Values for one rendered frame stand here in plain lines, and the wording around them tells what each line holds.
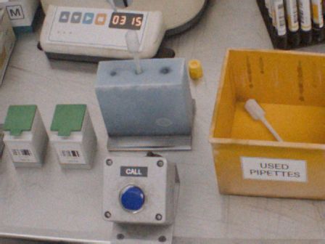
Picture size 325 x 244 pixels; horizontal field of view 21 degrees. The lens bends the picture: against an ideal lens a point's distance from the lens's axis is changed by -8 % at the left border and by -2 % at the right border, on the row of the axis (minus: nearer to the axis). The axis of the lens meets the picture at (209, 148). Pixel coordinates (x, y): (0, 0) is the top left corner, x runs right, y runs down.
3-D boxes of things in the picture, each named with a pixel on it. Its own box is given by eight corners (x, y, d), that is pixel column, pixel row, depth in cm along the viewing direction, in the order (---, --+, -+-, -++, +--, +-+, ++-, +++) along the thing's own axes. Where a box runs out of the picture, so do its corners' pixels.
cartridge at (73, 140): (60, 169, 109) (47, 134, 103) (67, 137, 111) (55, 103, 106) (91, 170, 108) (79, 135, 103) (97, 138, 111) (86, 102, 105)
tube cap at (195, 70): (188, 79, 115) (186, 68, 113) (190, 69, 116) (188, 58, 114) (202, 79, 115) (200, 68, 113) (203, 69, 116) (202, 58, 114)
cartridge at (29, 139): (14, 167, 110) (0, 134, 104) (22, 137, 112) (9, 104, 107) (42, 168, 109) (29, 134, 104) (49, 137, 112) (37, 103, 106)
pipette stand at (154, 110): (107, 151, 109) (91, 97, 101) (115, 105, 114) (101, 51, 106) (191, 150, 108) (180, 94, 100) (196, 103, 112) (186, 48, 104)
